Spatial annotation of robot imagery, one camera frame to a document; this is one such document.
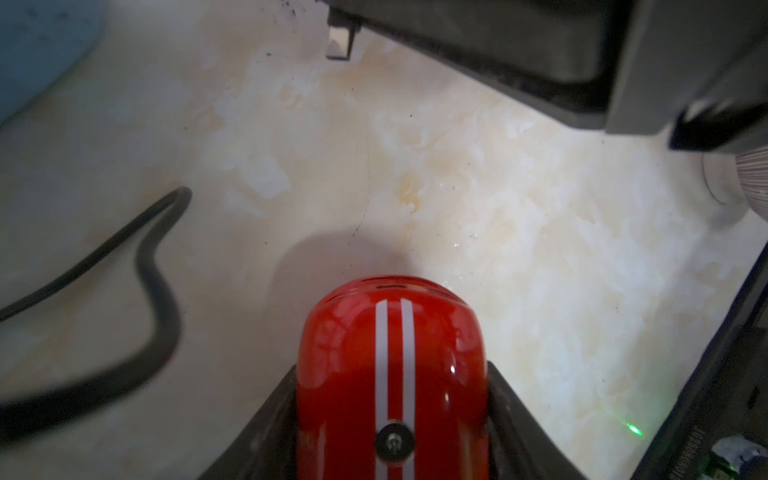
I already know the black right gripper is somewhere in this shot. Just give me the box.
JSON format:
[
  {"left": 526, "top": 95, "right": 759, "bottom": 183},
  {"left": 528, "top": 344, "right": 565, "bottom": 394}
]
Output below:
[{"left": 328, "top": 1, "right": 767, "bottom": 154}]

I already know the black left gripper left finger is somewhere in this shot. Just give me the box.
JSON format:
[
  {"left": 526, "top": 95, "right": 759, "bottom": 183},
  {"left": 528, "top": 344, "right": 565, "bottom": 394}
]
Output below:
[{"left": 199, "top": 367, "right": 298, "bottom": 480}]

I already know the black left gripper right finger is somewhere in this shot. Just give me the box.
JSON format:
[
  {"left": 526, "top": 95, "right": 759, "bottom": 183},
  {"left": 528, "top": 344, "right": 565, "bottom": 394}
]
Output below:
[{"left": 487, "top": 362, "right": 585, "bottom": 480}]

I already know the red electric shaver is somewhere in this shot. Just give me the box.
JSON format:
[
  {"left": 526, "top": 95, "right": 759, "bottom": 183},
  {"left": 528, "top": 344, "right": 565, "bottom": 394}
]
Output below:
[{"left": 296, "top": 276, "right": 490, "bottom": 479}]

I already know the black shaver charging cable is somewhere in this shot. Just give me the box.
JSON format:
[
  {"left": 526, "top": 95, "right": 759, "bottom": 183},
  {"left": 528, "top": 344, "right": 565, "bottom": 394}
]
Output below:
[{"left": 0, "top": 185, "right": 194, "bottom": 445}]

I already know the blue square power cube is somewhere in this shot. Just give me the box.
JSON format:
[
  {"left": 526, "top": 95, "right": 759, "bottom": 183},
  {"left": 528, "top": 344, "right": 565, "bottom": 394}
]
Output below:
[{"left": 1, "top": 0, "right": 106, "bottom": 122}]

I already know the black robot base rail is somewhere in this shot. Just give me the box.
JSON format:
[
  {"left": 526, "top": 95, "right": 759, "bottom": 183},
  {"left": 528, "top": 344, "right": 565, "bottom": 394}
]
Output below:
[{"left": 633, "top": 252, "right": 767, "bottom": 479}]

